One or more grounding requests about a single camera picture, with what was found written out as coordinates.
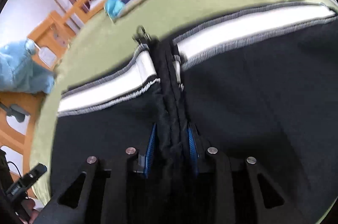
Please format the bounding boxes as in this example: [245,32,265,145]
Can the black sweatpants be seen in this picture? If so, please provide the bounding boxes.
[50,1,337,223]

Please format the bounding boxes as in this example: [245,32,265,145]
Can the light blue fleece robe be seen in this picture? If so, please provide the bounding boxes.
[1,39,55,94]

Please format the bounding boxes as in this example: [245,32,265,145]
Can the green fleece blanket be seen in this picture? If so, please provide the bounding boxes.
[31,0,337,203]

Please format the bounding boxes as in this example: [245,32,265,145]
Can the wooden bed frame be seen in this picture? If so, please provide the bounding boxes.
[1,0,104,172]

